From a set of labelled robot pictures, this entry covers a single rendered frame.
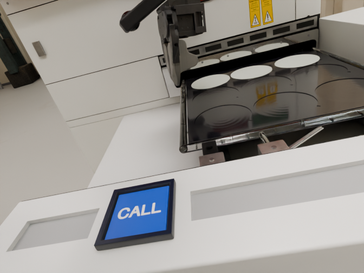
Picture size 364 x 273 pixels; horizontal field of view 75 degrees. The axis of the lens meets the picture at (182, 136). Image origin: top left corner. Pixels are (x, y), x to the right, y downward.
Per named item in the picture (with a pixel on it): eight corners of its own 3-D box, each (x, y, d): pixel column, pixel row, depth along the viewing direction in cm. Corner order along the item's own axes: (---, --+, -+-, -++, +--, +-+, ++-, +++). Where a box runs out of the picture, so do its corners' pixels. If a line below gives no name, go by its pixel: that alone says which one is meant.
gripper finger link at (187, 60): (202, 83, 50) (197, 36, 47) (176, 88, 49) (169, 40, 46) (197, 82, 53) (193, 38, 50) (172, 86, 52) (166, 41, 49)
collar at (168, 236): (116, 194, 21) (114, 189, 21) (176, 183, 21) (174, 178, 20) (96, 252, 16) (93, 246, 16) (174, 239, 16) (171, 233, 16)
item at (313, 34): (170, 96, 75) (161, 66, 70) (314, 62, 69) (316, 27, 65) (169, 98, 73) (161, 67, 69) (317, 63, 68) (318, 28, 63)
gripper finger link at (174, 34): (182, 62, 46) (176, 13, 43) (174, 64, 46) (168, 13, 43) (175, 62, 51) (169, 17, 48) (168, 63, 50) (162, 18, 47)
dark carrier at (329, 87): (186, 82, 68) (186, 79, 67) (311, 51, 63) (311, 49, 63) (189, 145, 38) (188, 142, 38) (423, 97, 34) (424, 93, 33)
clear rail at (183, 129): (181, 83, 69) (180, 78, 68) (186, 82, 69) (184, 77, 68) (180, 156, 37) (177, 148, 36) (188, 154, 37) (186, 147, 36)
